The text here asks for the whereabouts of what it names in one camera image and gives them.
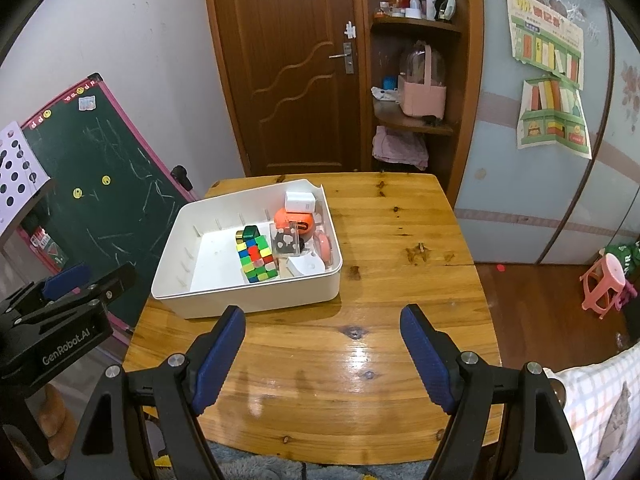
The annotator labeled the pink round pouch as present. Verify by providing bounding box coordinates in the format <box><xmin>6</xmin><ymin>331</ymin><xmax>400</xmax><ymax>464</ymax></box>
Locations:
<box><xmin>314</xmin><ymin>231</ymin><xmax>332</xmax><ymax>266</ymax></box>

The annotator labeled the white charger adapter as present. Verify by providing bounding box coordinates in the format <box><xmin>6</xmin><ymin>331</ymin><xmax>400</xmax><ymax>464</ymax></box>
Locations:
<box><xmin>284</xmin><ymin>190</ymin><xmax>317</xmax><ymax>214</ymax></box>

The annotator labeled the pink folded cloth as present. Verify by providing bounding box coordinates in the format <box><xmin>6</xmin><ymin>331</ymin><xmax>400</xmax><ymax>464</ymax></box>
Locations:
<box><xmin>372</xmin><ymin>126</ymin><xmax>428</xmax><ymax>171</ymax></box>

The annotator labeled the white checkered cloth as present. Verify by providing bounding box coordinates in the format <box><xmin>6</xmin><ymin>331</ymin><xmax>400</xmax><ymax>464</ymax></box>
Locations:
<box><xmin>544</xmin><ymin>344</ymin><xmax>640</xmax><ymax>479</ymax></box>

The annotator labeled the pink basket clear dome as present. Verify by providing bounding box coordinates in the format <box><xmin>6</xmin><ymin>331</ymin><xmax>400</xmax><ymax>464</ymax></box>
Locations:
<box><xmin>398</xmin><ymin>40</ymin><xmax>447</xmax><ymax>119</ymax></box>

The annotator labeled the silver door handle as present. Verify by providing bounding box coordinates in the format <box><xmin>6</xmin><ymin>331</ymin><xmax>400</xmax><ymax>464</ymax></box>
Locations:
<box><xmin>328</xmin><ymin>41</ymin><xmax>355</xmax><ymax>75</ymax></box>

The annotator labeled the lower bookshelf wall poster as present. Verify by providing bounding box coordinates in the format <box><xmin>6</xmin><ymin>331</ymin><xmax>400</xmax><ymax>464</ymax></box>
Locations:
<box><xmin>516</xmin><ymin>77</ymin><xmax>592</xmax><ymax>159</ymax></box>

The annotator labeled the brown wooden door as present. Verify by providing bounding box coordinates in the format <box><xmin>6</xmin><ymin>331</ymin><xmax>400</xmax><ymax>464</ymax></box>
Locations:
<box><xmin>205</xmin><ymin>0</ymin><xmax>368</xmax><ymax>176</ymax></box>

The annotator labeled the pink plastic stool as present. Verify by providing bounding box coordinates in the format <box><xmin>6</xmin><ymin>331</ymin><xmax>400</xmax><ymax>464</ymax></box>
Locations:
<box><xmin>580</xmin><ymin>254</ymin><xmax>639</xmax><ymax>320</ymax></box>

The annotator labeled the clear plastic small box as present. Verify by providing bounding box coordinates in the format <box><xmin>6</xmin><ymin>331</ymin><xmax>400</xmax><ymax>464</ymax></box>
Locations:
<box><xmin>270</xmin><ymin>222</ymin><xmax>305</xmax><ymax>258</ymax></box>

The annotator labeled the white curved plastic tool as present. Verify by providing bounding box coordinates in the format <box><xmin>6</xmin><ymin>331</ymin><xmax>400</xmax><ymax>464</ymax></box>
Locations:
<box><xmin>286</xmin><ymin>252</ymin><xmax>326</xmax><ymax>278</ymax></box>

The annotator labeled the orange round toy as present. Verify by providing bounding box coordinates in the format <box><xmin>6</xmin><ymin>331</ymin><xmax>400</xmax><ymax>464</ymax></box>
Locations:
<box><xmin>273</xmin><ymin>208</ymin><xmax>314</xmax><ymax>236</ymax></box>

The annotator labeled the white plastic storage bin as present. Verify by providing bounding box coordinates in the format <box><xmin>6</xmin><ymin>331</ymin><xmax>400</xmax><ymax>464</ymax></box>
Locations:
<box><xmin>151</xmin><ymin>179</ymin><xmax>343</xmax><ymax>318</ymax></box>

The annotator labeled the green chalkboard pink frame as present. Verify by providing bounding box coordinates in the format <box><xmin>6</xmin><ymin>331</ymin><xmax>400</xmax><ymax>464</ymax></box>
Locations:
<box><xmin>17</xmin><ymin>73</ymin><xmax>193</xmax><ymax>330</ymax></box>

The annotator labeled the person's left hand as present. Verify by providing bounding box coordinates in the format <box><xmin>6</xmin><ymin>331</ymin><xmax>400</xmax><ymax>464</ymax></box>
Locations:
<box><xmin>37</xmin><ymin>384</ymin><xmax>77</xmax><ymax>460</ymax></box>

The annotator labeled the green bottle gold cap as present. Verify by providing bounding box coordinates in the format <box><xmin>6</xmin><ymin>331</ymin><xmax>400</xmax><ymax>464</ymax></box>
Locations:
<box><xmin>235</xmin><ymin>224</ymin><xmax>260</xmax><ymax>244</ymax></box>

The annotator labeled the colourful rubik cube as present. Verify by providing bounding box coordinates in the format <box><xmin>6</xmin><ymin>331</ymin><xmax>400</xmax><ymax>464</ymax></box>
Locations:
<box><xmin>236</xmin><ymin>235</ymin><xmax>279</xmax><ymax>284</ymax></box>

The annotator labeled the upper bookshelf wall poster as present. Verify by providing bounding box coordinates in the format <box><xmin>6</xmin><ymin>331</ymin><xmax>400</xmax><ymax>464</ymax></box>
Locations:
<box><xmin>506</xmin><ymin>0</ymin><xmax>584</xmax><ymax>90</ymax></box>

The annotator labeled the wooden corner shelf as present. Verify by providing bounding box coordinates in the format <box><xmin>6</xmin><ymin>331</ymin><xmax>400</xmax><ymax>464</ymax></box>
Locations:
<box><xmin>364</xmin><ymin>0</ymin><xmax>484</xmax><ymax>202</ymax></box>

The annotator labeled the bookshelf wall poster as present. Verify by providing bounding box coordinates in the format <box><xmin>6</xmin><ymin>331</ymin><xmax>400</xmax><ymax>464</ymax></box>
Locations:
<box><xmin>506</xmin><ymin>0</ymin><xmax>584</xmax><ymax>90</ymax></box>
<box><xmin>516</xmin><ymin>77</ymin><xmax>592</xmax><ymax>159</ymax></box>

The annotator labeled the white dotted calibration board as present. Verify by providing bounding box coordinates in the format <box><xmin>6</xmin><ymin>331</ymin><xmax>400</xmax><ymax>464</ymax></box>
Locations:
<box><xmin>0</xmin><ymin>122</ymin><xmax>51</xmax><ymax>237</ymax></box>

